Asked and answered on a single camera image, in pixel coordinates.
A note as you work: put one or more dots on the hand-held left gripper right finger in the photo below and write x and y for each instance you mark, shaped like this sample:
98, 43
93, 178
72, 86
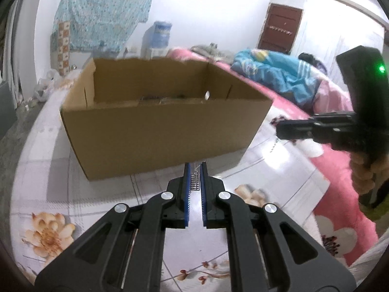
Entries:
204, 200

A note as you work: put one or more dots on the blue patterned quilt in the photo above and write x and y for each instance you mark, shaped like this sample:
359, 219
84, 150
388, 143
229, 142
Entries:
273, 73

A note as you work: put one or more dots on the white plastic bags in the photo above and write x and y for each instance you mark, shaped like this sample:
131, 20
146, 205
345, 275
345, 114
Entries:
45, 85

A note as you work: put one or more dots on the pink floral blanket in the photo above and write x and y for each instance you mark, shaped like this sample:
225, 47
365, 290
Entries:
343, 194

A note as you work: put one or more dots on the blue water jug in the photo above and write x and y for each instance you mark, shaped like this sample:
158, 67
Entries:
161, 35

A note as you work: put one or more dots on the grey panel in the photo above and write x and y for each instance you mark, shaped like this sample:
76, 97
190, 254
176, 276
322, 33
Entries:
7, 109

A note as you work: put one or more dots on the brown cardboard box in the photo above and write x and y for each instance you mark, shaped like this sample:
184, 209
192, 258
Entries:
158, 133

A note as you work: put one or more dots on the grey patterned pillow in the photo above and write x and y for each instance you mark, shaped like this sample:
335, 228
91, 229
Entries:
209, 51

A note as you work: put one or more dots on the person's right hand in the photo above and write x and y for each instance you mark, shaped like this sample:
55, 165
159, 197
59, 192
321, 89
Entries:
363, 173

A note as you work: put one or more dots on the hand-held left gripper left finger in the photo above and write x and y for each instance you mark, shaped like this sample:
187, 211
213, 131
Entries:
187, 200

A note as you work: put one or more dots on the person's white fleece garment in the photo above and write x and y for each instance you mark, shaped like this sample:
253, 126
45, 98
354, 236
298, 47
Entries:
370, 258

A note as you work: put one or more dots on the dark cloth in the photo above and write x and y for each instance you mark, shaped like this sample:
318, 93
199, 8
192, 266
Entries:
311, 60

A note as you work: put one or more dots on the light pink quilt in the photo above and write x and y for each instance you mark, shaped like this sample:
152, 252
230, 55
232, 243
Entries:
332, 97

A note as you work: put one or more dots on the brown door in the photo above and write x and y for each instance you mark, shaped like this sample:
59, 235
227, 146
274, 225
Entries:
279, 27

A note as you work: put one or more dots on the teal floral hanging cloth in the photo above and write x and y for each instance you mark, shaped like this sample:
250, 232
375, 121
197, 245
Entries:
103, 15

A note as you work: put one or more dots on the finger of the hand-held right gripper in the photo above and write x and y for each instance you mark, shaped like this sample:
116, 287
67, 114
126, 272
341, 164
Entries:
334, 117
297, 130

